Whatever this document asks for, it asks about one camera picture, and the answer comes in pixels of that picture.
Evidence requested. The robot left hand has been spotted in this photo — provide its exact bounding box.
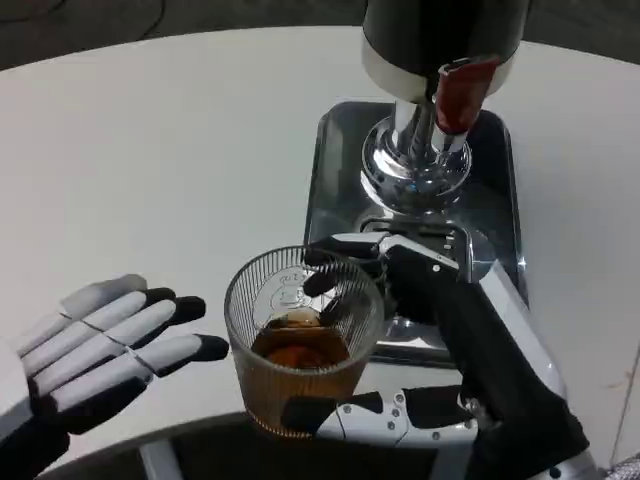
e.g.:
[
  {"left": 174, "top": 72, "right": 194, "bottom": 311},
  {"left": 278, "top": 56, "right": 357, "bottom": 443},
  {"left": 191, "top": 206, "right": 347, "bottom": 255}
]
[{"left": 0, "top": 272, "right": 231, "bottom": 480}]

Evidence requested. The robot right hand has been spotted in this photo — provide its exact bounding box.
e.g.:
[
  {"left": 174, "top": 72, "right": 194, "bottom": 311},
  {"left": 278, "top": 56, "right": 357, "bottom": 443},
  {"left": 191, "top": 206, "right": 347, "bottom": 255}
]
[{"left": 282, "top": 230, "right": 592, "bottom": 480}]

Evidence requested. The clear ribbed glass cup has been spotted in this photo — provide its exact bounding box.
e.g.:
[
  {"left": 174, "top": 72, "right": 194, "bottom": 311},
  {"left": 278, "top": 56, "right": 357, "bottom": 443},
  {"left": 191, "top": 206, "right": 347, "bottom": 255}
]
[{"left": 223, "top": 244, "right": 386, "bottom": 440}]

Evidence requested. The slotted steel drip grid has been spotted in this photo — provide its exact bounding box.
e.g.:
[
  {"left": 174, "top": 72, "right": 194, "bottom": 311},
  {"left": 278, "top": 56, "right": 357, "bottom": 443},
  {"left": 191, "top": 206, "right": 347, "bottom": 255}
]
[{"left": 357, "top": 217, "right": 474, "bottom": 284}]

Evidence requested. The white table leg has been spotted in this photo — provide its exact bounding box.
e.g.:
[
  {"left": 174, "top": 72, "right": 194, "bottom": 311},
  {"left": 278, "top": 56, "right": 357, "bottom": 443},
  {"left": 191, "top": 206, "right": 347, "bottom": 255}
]
[
  {"left": 428, "top": 444, "right": 474, "bottom": 480},
  {"left": 138, "top": 439, "right": 182, "bottom": 480}
]

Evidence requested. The steel drip tray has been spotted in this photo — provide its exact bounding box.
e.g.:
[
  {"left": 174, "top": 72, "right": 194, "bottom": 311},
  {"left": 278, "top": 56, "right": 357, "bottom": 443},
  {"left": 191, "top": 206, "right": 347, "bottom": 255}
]
[{"left": 302, "top": 99, "right": 530, "bottom": 369}]

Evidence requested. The red tap lever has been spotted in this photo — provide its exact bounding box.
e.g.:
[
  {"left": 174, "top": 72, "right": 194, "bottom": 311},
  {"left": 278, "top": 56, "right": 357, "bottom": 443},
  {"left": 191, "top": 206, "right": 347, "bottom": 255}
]
[{"left": 432, "top": 55, "right": 501, "bottom": 135}]

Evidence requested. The black drink dispenser chrome stand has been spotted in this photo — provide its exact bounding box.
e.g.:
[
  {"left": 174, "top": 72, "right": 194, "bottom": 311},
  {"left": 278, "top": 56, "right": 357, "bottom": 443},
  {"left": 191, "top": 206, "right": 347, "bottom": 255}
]
[{"left": 359, "top": 0, "right": 530, "bottom": 219}]

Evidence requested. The black floor cable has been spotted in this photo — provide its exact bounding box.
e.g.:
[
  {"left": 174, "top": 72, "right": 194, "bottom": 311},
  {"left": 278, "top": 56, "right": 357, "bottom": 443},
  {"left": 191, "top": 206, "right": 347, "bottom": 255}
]
[{"left": 0, "top": 0, "right": 167, "bottom": 26}]

